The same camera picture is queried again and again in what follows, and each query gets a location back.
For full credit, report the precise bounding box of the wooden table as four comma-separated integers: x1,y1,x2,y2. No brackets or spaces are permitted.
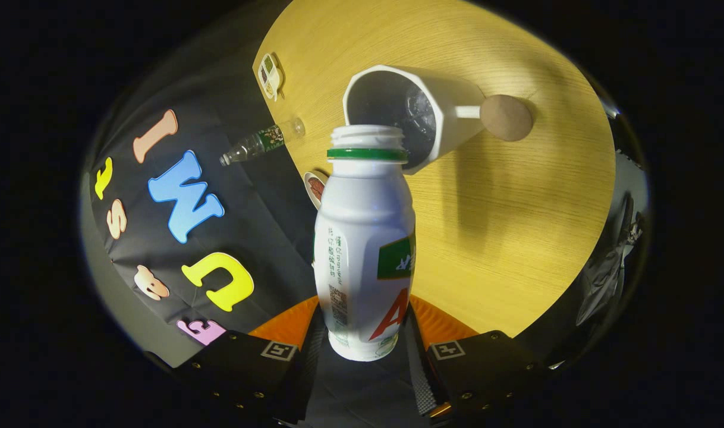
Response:
252,0,617,338

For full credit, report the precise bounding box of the white divided snack tray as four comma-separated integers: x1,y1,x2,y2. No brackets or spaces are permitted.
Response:
258,53,284,102

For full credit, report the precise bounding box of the clear plastic water bottle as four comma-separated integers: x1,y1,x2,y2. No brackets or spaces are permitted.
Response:
219,117,306,166

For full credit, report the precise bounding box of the dark crumpled cloth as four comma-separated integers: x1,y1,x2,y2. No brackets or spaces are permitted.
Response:
575,193,643,331

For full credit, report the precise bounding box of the white cup wooden handle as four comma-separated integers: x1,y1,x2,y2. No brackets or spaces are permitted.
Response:
342,64,535,175

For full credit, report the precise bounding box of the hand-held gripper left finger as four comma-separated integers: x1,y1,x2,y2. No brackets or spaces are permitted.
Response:
172,295,327,426

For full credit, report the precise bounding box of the white juice bottle green ring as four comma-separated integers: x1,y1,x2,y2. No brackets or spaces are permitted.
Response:
312,125,416,362

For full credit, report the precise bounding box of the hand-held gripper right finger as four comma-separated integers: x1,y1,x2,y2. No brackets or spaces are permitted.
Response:
402,294,547,420

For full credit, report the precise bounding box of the white round plate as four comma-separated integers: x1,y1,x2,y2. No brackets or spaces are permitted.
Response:
303,171,330,210

